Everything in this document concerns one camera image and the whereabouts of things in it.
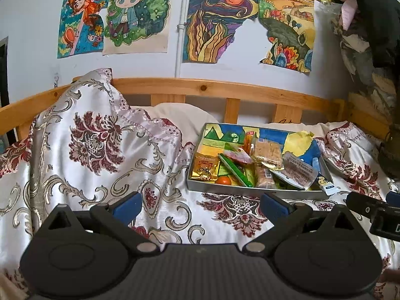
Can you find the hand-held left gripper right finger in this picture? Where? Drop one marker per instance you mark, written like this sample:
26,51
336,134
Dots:
275,207

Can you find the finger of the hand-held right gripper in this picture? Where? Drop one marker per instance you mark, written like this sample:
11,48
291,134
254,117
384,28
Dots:
394,198
365,206

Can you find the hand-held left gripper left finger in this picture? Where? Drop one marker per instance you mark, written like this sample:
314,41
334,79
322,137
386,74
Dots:
128,207

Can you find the long peanut bar packet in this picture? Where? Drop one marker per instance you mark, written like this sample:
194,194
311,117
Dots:
264,176

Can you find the small blue white packet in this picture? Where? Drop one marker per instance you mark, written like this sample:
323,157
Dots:
329,190

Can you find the white silver snack packet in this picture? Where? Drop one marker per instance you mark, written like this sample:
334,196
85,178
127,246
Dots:
298,170

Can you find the green stick packet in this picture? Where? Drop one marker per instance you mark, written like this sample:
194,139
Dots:
237,173

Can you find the clear rice cracker bag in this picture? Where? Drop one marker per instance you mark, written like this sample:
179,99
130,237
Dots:
267,153

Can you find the small orange round snack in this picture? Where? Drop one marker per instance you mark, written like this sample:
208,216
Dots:
224,180

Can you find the red snack packet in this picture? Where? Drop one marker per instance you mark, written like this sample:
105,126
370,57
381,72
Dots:
239,157

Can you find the orange snack packet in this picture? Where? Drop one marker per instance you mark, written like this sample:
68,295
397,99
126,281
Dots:
250,143

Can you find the gold snack packet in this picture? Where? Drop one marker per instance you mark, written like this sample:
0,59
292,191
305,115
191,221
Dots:
204,167

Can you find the grey tray with dinosaur drawing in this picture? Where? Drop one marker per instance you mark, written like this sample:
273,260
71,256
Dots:
218,131

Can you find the olive green stuffed object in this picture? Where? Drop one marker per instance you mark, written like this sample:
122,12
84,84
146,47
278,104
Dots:
390,157

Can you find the floral satin blanket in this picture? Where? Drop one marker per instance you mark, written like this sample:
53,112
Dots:
93,178

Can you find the cream pillow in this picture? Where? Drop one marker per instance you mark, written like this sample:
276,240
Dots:
181,118
306,126

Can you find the wooden bed headboard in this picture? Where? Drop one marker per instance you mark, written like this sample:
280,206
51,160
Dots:
203,89

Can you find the pile of clothes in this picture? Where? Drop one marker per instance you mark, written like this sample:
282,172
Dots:
372,22

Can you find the dark door frame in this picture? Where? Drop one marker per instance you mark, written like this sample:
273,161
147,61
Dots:
4,93

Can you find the white wall pipe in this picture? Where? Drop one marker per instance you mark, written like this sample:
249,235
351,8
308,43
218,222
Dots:
180,31

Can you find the wall poster with blond figure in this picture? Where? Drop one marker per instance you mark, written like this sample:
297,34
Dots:
137,15

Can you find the wall poster with orange-haired figure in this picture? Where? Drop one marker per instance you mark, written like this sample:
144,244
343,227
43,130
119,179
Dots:
81,18

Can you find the wall poster with swirls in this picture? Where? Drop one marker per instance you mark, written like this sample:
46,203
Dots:
215,22

